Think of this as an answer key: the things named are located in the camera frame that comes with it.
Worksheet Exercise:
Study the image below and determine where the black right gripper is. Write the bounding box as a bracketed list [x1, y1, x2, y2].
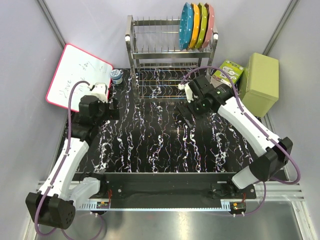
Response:
[177, 95, 214, 128]

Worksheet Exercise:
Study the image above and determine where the green polka dot plate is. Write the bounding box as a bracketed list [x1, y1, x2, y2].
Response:
[195, 2, 208, 49]

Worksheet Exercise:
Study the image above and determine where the blue polka dot plate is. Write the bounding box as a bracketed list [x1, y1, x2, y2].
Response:
[179, 2, 194, 51]

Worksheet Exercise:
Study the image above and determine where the orange polka dot plate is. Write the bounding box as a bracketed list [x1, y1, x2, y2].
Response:
[188, 3, 201, 49]

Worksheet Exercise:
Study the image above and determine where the pink polka dot plate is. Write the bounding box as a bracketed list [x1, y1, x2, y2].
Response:
[201, 2, 215, 49]

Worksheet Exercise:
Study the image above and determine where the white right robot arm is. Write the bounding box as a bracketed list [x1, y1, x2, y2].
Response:
[177, 75, 293, 199]

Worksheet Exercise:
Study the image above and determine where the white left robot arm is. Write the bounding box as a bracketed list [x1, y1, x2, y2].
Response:
[25, 95, 120, 230]

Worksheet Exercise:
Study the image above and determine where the stainless steel dish rack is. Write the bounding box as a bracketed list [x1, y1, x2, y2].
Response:
[125, 15, 219, 105]

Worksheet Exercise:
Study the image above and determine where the small blue patterned jar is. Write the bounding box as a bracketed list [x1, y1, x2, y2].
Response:
[110, 69, 123, 85]

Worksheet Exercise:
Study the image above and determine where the black marble pattern mat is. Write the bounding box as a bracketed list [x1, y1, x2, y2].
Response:
[76, 68, 257, 173]

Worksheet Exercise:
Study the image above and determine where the pink framed whiteboard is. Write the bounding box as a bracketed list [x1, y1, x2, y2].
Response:
[45, 43, 114, 113]

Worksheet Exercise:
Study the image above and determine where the green cover book stack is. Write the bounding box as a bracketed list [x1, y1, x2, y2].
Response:
[211, 59, 245, 88]

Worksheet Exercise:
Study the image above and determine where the green storage box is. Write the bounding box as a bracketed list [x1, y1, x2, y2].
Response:
[238, 52, 280, 118]

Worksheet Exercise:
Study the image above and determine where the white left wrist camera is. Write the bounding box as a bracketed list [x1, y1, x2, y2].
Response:
[89, 83, 108, 103]

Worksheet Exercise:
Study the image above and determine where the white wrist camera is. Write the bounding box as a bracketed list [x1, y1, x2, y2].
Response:
[89, 83, 108, 103]
[178, 83, 194, 103]

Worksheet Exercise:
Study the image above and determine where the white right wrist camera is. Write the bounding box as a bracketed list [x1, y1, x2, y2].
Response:
[178, 83, 194, 103]

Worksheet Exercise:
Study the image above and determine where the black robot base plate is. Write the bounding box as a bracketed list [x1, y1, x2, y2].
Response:
[78, 171, 257, 209]

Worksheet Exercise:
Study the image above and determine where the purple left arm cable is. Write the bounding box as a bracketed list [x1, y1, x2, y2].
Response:
[33, 80, 107, 239]

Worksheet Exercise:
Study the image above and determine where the white slotted cable duct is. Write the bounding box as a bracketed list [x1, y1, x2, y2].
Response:
[78, 198, 232, 212]

